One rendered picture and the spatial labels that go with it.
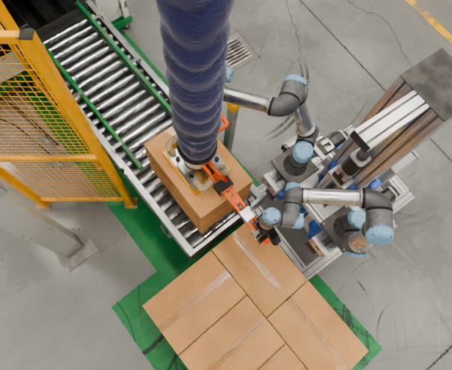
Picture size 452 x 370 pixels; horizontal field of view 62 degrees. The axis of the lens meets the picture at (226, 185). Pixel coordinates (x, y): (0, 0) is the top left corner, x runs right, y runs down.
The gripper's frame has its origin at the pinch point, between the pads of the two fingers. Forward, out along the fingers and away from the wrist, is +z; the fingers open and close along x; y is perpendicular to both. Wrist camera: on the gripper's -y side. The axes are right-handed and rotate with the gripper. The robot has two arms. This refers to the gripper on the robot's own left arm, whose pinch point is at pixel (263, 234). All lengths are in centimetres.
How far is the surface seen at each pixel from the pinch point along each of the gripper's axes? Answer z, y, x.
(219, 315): 68, -20, 42
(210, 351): 68, -34, 60
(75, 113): -37, 98, 45
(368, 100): 121, 51, -207
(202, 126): -52, 50, 4
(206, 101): -73, 49, 3
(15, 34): -89, 103, 48
